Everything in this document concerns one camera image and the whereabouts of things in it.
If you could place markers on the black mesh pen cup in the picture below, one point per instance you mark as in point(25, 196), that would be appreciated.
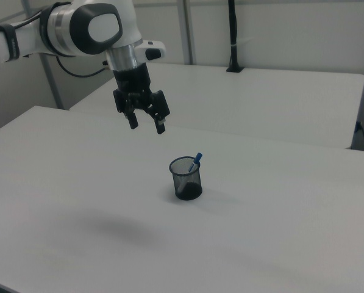
point(186, 186)

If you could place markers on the grey partition frame post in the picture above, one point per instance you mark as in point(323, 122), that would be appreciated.
point(187, 30)

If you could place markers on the white side table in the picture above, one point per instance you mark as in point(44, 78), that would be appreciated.
point(245, 100)

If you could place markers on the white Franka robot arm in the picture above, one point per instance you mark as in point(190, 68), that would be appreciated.
point(62, 27)

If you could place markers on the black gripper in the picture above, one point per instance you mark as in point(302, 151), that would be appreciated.
point(133, 82)

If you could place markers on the blue capped white marker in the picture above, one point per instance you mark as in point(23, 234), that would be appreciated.
point(196, 160)

